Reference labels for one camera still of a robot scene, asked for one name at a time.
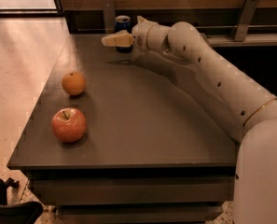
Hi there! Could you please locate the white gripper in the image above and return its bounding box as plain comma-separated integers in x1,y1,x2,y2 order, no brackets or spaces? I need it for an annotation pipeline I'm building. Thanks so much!
101,16,158,61

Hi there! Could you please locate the blue pepsi can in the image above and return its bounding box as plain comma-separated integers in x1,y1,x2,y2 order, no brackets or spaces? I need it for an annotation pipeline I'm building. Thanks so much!
114,15,132,53

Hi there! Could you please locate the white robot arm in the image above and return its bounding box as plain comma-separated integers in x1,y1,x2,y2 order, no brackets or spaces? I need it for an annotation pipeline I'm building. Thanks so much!
102,16,277,224

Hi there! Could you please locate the orange fruit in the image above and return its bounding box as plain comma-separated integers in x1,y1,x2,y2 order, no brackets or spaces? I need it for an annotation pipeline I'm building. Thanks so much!
62,71,86,96

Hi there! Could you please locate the red apple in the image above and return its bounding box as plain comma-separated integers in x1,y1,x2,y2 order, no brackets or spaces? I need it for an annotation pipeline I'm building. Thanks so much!
51,108,87,143

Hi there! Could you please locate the upper grey drawer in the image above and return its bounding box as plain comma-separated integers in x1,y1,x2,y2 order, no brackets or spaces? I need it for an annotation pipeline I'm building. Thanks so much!
30,177,234,205

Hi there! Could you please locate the grey drawer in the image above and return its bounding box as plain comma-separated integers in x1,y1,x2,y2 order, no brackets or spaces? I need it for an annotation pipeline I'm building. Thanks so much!
56,204,222,224
30,177,234,205

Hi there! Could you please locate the lower grey drawer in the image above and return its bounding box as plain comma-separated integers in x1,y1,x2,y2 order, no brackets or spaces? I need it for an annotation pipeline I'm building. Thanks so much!
56,204,222,224

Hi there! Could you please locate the black chair base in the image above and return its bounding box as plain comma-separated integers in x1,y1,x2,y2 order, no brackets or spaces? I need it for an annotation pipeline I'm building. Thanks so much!
0,175,45,224

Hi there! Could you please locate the left metal bracket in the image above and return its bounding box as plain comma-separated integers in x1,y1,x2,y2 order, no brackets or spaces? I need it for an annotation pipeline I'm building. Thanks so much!
102,0,116,34

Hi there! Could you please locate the metal bracket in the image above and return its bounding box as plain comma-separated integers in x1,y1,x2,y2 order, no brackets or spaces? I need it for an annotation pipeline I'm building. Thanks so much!
230,0,259,42
102,0,116,34

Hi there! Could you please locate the right metal bracket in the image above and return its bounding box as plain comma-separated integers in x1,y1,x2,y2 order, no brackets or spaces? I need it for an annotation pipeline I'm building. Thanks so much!
230,0,259,42

